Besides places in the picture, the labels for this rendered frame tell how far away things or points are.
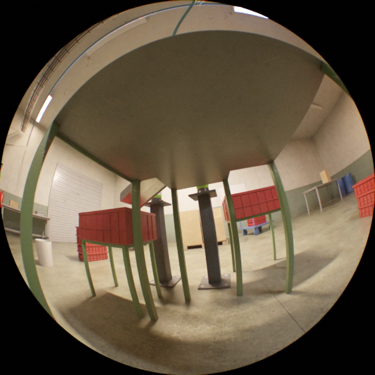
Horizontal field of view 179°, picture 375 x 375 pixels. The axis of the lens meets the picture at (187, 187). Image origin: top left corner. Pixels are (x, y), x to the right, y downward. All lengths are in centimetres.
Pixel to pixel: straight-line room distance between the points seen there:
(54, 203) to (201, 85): 570
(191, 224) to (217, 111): 292
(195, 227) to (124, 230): 255
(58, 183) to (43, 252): 410
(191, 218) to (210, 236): 205
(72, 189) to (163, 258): 542
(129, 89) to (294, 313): 112
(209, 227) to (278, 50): 119
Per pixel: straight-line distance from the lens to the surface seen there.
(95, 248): 267
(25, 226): 40
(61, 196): 587
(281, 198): 81
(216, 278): 125
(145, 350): 76
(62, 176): 606
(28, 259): 41
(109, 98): 36
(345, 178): 782
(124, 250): 76
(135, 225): 69
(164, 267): 136
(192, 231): 314
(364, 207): 245
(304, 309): 89
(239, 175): 568
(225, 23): 385
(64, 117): 47
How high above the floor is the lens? 62
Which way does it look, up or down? 19 degrees up
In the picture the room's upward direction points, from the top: 7 degrees counter-clockwise
